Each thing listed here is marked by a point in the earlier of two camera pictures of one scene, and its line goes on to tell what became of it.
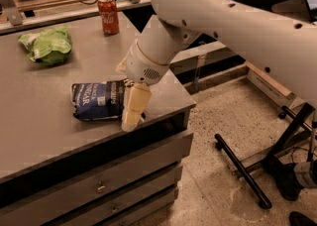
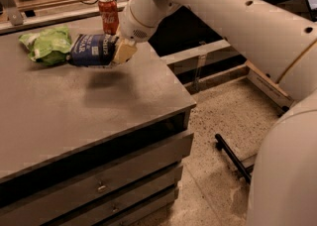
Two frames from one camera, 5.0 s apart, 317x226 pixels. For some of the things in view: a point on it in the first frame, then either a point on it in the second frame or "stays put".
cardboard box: x=270 y=86 stays put
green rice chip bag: x=49 y=47 stays put
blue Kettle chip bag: x=99 y=100 → x=89 y=50
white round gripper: x=143 y=66 → x=132 y=28
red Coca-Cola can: x=109 y=14 stays put
